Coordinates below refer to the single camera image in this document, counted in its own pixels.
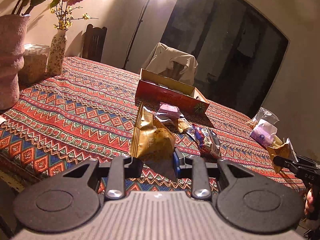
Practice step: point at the red blue snack wrapper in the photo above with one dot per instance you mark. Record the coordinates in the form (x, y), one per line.
(207, 142)

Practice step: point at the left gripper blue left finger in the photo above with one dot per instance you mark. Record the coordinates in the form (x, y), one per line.
(121, 169)

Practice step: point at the golden snack bag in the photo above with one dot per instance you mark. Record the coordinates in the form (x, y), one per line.
(151, 140)

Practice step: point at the person's right hand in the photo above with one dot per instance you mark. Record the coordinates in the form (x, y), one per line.
(309, 207)

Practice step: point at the yellow flower branches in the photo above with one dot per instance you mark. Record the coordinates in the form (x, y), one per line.
(64, 14)

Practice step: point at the clear container of grains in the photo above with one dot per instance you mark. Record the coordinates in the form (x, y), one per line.
(35, 62)

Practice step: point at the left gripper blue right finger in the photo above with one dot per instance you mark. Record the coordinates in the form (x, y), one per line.
(195, 169)

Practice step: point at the dark wooden chair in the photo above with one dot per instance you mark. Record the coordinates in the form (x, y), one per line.
(94, 40)

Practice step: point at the cardboard tray box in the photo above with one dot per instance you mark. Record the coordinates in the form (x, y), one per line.
(157, 88)

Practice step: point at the chair with woven seat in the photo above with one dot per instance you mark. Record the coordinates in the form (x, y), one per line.
(177, 71)

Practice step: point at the large pink felt vase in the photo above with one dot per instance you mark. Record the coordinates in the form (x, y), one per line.
(13, 31)

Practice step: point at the beige shirt on chair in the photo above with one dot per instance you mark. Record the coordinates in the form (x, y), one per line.
(161, 59)

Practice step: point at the red patterned tablecloth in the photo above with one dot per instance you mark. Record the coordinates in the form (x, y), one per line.
(89, 112)

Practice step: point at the clear plastic snack bag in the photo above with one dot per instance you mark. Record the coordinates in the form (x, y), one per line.
(263, 114)

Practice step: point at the purple white tissue pack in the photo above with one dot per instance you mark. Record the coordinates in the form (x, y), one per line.
(264, 133)

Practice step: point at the white snack packet gripper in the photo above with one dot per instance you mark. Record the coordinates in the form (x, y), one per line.
(285, 150)

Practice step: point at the floral slim vase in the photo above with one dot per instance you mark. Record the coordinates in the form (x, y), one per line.
(57, 53)

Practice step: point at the pink flat snack packet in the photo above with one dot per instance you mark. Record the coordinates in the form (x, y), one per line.
(169, 111)

